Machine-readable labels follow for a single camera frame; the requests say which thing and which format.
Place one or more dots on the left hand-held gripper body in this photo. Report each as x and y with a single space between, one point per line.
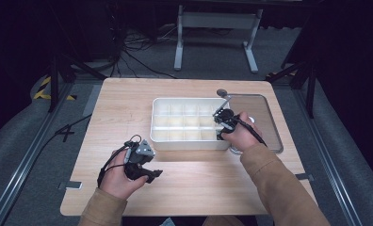
137 158

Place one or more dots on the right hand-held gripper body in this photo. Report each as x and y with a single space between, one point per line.
226 119

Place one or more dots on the white divided storage box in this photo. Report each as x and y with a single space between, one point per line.
187 142

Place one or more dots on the person's right hand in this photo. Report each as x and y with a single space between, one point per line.
244 135

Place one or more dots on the person's left hand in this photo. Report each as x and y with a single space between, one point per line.
115 179

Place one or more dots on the white round disc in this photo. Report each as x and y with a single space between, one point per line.
252 119

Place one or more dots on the dark round table cap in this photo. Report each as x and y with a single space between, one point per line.
221 92

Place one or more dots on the grey tape piece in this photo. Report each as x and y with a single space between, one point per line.
304 176
73 185

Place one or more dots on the black metal stand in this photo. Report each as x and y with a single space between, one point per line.
311 91
54 81

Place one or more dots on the yellow black floor tape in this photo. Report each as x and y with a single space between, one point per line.
40 92

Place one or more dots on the white metal table frame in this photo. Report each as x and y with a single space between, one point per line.
217 20

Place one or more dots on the aluminium floor rail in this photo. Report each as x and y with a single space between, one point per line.
21 171
329 163

